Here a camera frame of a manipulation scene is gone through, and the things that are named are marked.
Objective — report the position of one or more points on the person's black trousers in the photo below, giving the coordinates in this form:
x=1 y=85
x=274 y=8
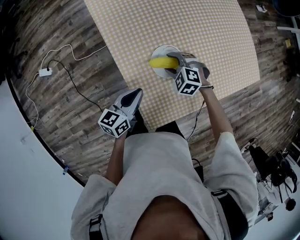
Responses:
x=168 y=129

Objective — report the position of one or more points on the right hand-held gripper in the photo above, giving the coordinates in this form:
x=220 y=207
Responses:
x=188 y=80

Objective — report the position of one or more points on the black waist pack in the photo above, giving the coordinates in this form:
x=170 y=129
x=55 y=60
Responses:
x=234 y=215

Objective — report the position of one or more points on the table with checked tablecloth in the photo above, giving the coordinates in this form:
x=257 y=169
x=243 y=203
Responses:
x=187 y=23

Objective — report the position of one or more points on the person's left forearm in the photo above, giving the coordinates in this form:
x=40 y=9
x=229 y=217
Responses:
x=116 y=159

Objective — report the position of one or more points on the small blue bottle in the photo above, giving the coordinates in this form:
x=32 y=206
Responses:
x=66 y=170

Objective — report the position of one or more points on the white round plate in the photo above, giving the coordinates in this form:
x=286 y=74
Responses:
x=160 y=50

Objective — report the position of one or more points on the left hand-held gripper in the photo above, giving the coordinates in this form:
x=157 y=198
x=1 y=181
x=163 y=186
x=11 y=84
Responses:
x=113 y=123

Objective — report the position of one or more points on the person's right forearm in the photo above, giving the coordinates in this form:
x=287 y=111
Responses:
x=215 y=110

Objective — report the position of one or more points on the yellow corn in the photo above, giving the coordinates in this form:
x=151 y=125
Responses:
x=161 y=62

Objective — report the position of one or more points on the person's grey shirt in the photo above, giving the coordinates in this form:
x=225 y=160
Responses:
x=159 y=164

